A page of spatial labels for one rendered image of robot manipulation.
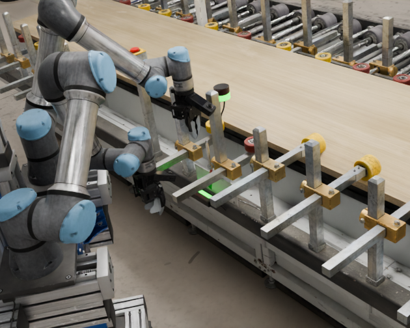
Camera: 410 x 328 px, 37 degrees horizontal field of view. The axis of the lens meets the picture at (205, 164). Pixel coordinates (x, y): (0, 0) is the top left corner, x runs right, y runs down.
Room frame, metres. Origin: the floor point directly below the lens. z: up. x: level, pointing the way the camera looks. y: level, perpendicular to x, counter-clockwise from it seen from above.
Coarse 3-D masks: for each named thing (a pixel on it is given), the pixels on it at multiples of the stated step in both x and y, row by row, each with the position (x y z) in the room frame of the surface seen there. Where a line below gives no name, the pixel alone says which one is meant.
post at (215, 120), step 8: (208, 96) 2.06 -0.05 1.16; (216, 96) 2.06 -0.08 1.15; (216, 104) 2.06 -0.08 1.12; (216, 112) 2.06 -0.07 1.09; (216, 120) 2.05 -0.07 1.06; (216, 128) 2.05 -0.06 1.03; (216, 136) 2.05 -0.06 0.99; (224, 136) 2.07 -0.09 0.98; (216, 144) 2.06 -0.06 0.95; (224, 144) 2.06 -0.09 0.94; (216, 152) 2.06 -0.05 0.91; (224, 152) 2.06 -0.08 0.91; (216, 160) 2.07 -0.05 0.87; (224, 160) 2.06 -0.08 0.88
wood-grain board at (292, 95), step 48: (96, 0) 4.58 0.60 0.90; (144, 48) 3.39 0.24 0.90; (192, 48) 3.27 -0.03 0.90; (240, 48) 3.15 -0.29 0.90; (240, 96) 2.55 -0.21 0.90; (288, 96) 2.47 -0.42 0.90; (336, 96) 2.40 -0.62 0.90; (384, 96) 2.33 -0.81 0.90; (288, 144) 2.05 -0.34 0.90; (336, 144) 2.00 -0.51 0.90; (384, 144) 1.94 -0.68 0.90
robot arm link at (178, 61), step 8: (176, 48) 2.07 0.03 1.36; (184, 48) 2.06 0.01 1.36; (168, 56) 2.04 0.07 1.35; (176, 56) 2.02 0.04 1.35; (184, 56) 2.03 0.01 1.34; (168, 64) 2.02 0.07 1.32; (176, 64) 2.02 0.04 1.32; (184, 64) 2.03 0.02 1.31; (176, 72) 2.02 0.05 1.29; (184, 72) 2.02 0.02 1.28; (176, 80) 2.03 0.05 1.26; (184, 80) 2.02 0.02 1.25
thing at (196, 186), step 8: (248, 152) 2.11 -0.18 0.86; (232, 160) 2.07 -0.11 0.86; (240, 160) 2.06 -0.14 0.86; (248, 160) 2.08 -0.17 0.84; (208, 176) 1.98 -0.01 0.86; (216, 176) 1.98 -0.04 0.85; (224, 176) 2.00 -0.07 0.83; (192, 184) 1.94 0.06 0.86; (200, 184) 1.94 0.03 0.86; (208, 184) 1.96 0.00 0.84; (176, 192) 1.91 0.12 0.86; (184, 192) 1.90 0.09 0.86; (192, 192) 1.92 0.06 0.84; (176, 200) 1.88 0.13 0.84
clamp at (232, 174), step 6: (216, 162) 2.06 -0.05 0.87; (228, 162) 2.04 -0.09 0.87; (234, 162) 2.04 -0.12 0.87; (216, 168) 2.06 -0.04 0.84; (228, 168) 2.00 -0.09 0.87; (234, 168) 1.99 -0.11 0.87; (240, 168) 2.01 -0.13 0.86; (228, 174) 2.00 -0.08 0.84; (234, 174) 1.99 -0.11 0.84; (240, 174) 2.01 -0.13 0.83
